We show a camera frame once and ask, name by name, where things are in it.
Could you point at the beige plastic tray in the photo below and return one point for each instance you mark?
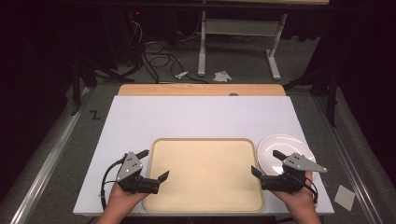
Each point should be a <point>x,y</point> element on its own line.
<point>205,174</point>

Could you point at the black metal stand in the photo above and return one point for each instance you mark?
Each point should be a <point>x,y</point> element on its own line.
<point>331,99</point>
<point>76,90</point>

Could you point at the person's right hand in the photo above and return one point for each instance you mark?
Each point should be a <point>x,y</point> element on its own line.
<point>297,199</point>

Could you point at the white round plate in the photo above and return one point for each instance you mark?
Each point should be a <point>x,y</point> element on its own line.
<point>274,149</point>

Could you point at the white table cover board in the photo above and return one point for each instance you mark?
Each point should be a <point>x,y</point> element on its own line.
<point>193,118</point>

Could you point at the small white paper scrap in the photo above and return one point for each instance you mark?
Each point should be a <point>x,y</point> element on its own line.
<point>181,75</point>

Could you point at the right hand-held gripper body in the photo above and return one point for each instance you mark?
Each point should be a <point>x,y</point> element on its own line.
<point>299,163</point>

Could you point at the white metal desk frame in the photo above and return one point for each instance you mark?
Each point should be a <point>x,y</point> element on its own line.
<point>239,27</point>

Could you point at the crumpled white paper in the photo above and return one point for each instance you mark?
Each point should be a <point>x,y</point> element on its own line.
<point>222,76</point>

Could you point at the white square paper sheet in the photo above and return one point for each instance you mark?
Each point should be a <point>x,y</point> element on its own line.
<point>345,198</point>

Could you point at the person's left hand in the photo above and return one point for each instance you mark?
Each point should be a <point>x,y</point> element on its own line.
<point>123,199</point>

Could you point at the metal floor rail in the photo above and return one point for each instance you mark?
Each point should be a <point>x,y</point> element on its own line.
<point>348,161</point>
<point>46,158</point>

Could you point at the grey round table grommet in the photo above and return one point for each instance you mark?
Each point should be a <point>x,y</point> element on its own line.
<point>233,94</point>

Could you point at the wooden table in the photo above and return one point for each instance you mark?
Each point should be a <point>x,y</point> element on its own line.
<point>199,90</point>

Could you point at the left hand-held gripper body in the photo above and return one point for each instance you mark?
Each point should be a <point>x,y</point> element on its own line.
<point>130,166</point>

